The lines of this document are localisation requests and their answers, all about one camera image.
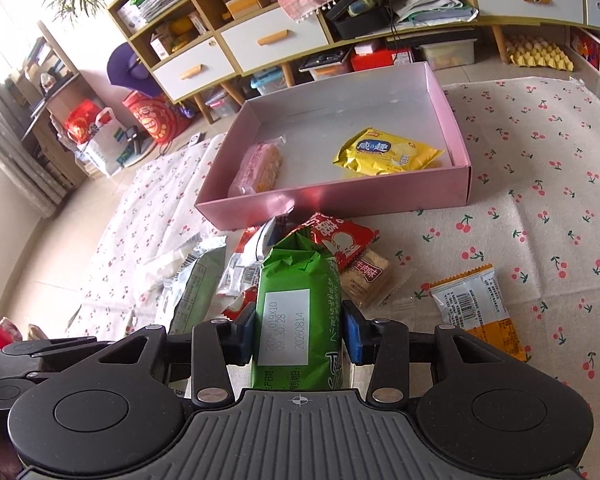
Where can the yellow egg tray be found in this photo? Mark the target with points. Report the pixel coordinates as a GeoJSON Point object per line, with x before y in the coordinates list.
{"type": "Point", "coordinates": [529, 51]}

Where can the pink rice cake packet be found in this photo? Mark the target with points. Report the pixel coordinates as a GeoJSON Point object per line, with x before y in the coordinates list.
{"type": "Point", "coordinates": [259, 168]}

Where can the clear white rice bar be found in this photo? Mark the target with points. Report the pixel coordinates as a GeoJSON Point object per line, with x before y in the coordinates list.
{"type": "Point", "coordinates": [177, 259]}

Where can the cherry print floor cloth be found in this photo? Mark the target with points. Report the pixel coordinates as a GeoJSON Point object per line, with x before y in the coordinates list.
{"type": "Point", "coordinates": [533, 215]}

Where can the biscuit packet clear wrap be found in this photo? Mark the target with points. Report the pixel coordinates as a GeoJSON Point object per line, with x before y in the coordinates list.
{"type": "Point", "coordinates": [368, 280]}

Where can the wooden TV cabinet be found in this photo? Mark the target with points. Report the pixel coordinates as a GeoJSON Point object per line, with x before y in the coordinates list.
{"type": "Point", "coordinates": [188, 46]}

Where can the white shopping bag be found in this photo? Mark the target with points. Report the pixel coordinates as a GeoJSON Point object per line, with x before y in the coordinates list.
{"type": "Point", "coordinates": [108, 147]}

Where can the red storage box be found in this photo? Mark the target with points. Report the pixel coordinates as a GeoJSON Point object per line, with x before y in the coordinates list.
{"type": "Point", "coordinates": [381, 58]}

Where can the black open case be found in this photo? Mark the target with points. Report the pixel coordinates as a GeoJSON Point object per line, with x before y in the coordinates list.
{"type": "Point", "coordinates": [356, 18]}

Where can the red cartoon barrel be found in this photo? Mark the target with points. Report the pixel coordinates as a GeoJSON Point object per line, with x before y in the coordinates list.
{"type": "Point", "coordinates": [162, 120]}

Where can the yellow snack bag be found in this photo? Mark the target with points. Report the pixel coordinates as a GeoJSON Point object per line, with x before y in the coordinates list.
{"type": "Point", "coordinates": [372, 152]}

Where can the orange and white sachet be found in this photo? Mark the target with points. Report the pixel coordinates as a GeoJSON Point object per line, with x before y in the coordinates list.
{"type": "Point", "coordinates": [241, 271]}

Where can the red snack bag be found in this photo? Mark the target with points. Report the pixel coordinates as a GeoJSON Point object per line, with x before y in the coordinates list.
{"type": "Point", "coordinates": [243, 300]}
{"type": "Point", "coordinates": [344, 239]}

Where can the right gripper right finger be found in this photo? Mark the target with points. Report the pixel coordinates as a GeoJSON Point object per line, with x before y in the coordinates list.
{"type": "Point", "coordinates": [385, 345]}

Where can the green snack bag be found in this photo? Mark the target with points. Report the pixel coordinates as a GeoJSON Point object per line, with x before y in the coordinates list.
{"type": "Point", "coordinates": [297, 343]}

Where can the long silver snack bar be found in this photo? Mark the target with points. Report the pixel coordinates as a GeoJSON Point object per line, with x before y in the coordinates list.
{"type": "Point", "coordinates": [194, 287]}

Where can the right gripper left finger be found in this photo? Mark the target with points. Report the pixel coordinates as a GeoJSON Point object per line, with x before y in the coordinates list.
{"type": "Point", "coordinates": [217, 344]}

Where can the orange barcode snack packet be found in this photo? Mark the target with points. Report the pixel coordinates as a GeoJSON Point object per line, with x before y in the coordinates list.
{"type": "Point", "coordinates": [473, 302]}

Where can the purple hat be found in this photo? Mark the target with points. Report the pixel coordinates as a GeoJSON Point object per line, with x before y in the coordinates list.
{"type": "Point", "coordinates": [126, 70]}

